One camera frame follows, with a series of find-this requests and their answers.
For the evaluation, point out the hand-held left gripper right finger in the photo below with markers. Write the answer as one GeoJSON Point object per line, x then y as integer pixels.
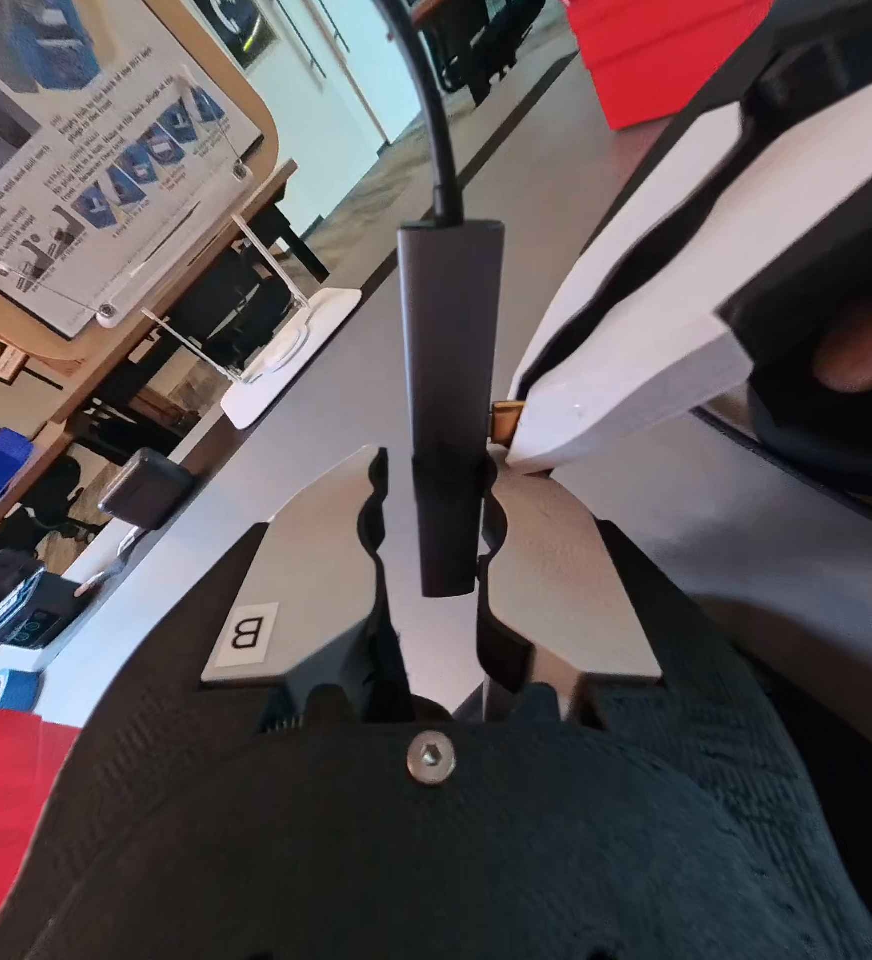
{"type": "Point", "coordinates": [571, 600]}

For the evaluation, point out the dark grey usb hub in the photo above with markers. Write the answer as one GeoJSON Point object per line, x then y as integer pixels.
{"type": "Point", "coordinates": [447, 375]}

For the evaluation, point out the red plastic bin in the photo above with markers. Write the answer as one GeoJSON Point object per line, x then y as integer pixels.
{"type": "Point", "coordinates": [1, 810]}
{"type": "Point", "coordinates": [653, 60]}

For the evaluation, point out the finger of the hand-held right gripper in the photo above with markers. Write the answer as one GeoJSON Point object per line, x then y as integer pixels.
{"type": "Point", "coordinates": [631, 390]}
{"type": "Point", "coordinates": [631, 217]}

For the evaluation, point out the instruction sheet on clear stand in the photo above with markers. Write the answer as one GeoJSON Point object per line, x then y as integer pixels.
{"type": "Point", "coordinates": [61, 345]}

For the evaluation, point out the blue tape roll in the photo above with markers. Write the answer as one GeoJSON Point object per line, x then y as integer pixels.
{"type": "Point", "coordinates": [8, 686]}

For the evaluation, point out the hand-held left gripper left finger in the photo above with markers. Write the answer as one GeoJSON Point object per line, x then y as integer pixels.
{"type": "Point", "coordinates": [308, 570]}

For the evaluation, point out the black power adapter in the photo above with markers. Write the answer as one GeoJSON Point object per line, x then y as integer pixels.
{"type": "Point", "coordinates": [143, 487]}

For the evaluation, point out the person's right hand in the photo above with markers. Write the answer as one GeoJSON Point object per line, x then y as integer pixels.
{"type": "Point", "coordinates": [871, 352]}

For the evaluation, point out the white sign stand base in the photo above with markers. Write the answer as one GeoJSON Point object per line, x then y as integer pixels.
{"type": "Point", "coordinates": [316, 315]}

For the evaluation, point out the door with phone icon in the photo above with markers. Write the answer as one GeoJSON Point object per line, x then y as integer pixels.
{"type": "Point", "coordinates": [245, 30]}

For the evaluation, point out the black device blue screen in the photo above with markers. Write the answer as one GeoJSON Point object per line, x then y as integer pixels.
{"type": "Point", "coordinates": [31, 615]}

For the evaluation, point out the laminated instruction sign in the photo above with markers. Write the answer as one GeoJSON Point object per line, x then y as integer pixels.
{"type": "Point", "coordinates": [91, 150]}

